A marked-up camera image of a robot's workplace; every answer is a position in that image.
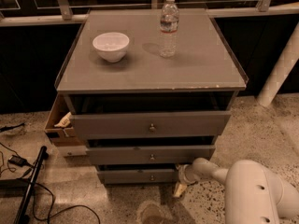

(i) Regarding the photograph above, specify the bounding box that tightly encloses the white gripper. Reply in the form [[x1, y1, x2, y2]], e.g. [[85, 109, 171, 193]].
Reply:
[[173, 163, 199, 198]]

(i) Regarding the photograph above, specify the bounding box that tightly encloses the grey bottom drawer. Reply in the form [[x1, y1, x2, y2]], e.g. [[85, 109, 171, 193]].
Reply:
[[97, 169, 178, 185]]

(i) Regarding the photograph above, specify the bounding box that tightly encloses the grey drawer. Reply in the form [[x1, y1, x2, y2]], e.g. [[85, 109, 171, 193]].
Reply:
[[86, 145, 215, 165], [70, 111, 231, 139], [97, 169, 178, 185]]

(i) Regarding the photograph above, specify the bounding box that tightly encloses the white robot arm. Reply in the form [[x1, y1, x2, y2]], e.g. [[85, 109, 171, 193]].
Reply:
[[173, 158, 299, 224]]

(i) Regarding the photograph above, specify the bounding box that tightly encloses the grey middle drawer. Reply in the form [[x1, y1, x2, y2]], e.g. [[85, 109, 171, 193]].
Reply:
[[86, 145, 215, 165]]

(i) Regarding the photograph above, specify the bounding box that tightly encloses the grey top drawer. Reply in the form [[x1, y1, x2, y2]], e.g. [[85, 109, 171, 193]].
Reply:
[[70, 111, 231, 139]]

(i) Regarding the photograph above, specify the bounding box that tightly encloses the grey drawer cabinet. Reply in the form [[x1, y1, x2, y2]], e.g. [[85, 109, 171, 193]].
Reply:
[[56, 8, 248, 173]]

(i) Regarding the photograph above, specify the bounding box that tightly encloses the cardboard box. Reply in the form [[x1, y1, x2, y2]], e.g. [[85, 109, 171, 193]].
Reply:
[[45, 95, 86, 157]]

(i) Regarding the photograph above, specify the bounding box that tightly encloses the clear plastic water bottle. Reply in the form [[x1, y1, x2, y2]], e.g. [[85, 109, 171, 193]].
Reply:
[[160, 0, 179, 58]]

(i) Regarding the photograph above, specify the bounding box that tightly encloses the white ceramic bowl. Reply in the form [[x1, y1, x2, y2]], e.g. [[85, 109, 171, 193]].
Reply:
[[93, 32, 130, 63]]

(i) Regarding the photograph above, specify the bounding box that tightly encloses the black pole stand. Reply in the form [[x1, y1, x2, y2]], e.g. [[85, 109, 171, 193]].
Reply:
[[13, 146, 49, 224]]

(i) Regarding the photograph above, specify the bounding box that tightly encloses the black power adapter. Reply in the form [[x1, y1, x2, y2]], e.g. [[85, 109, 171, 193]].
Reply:
[[8, 155, 27, 167]]

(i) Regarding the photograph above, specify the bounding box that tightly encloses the white diagonal pillar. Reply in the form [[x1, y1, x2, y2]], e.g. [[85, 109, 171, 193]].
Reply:
[[256, 22, 299, 106]]

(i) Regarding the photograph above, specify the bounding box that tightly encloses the metal window railing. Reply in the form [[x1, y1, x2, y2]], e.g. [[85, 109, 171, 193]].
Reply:
[[0, 0, 299, 28]]

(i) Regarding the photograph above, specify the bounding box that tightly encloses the black floor cable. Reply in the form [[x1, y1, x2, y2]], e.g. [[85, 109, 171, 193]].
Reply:
[[0, 142, 102, 224]]

